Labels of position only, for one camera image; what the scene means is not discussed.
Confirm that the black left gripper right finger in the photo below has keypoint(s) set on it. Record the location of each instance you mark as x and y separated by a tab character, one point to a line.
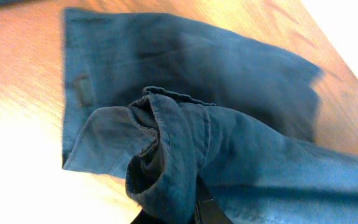
207	210

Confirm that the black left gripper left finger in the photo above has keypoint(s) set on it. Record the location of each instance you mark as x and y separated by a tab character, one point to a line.
143	218

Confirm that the dark blue denim shorts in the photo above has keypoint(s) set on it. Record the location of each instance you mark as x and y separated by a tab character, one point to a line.
157	100

